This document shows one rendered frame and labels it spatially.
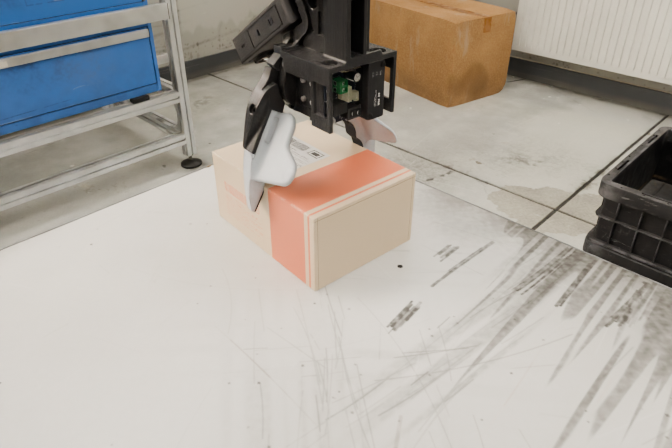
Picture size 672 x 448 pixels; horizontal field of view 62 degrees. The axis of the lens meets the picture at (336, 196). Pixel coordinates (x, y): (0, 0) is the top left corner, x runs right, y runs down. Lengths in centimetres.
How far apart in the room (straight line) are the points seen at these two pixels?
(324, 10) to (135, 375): 30
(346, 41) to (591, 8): 256
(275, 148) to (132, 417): 23
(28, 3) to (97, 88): 32
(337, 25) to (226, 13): 286
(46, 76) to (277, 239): 149
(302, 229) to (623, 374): 26
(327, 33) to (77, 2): 154
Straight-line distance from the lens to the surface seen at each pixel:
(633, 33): 290
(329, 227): 47
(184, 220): 60
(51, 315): 53
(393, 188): 50
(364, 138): 56
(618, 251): 100
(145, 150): 212
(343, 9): 42
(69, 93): 197
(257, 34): 51
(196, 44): 320
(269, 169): 47
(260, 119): 48
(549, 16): 303
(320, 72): 43
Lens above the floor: 102
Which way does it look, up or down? 31 degrees down
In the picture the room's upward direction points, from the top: straight up
